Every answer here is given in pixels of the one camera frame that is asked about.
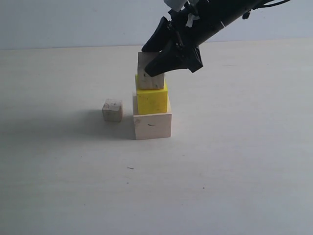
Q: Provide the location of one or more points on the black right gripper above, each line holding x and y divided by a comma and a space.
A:
174, 43

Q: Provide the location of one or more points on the medium plain wooden cube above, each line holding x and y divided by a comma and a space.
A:
146, 82

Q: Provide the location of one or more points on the yellow cube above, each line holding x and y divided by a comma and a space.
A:
151, 101

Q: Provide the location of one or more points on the large plain wooden cube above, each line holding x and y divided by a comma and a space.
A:
152, 126

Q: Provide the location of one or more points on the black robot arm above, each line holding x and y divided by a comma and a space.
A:
217, 14

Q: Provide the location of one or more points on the small plain wooden cube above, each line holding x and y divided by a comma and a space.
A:
112, 110

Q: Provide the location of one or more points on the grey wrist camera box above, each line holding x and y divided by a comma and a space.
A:
175, 5

